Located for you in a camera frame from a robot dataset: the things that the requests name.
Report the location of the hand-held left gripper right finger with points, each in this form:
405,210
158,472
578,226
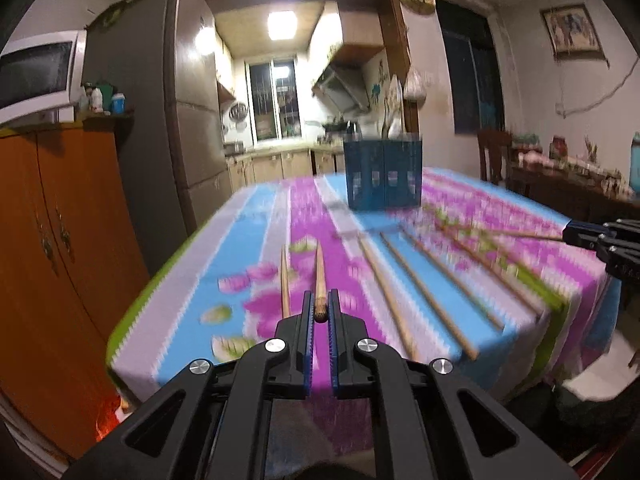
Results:
334,355

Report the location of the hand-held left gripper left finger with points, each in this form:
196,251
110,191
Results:
308,355

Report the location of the glass jar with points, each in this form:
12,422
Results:
558,147

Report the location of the ceiling light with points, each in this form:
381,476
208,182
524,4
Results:
282,25

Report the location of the grey refrigerator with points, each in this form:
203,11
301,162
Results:
150,110

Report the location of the hanging bags bundle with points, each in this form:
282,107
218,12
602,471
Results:
394,110

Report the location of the orange wooden cabinet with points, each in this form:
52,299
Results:
50,260

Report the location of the blue lidded jar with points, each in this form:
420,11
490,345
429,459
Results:
118,104

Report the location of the white microwave oven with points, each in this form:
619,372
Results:
35,75

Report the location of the blue slotted utensil holder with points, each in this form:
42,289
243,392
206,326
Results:
382,175

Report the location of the range hood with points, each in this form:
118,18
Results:
340,87

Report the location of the cluttered side table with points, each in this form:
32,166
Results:
565,190

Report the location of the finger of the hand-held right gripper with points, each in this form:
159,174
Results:
620,260
580,232

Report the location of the wooden chopstick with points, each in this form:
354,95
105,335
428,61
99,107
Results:
500,282
385,295
320,285
285,285
450,280
535,235
425,292

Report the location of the white bottle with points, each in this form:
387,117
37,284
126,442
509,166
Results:
96,100

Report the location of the wooden chair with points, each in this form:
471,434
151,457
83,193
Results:
492,155

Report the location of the framed wall picture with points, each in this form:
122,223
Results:
571,30

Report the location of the floral striped tablecloth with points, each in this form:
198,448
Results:
240,240

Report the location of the white plastic bag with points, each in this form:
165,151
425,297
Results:
415,85

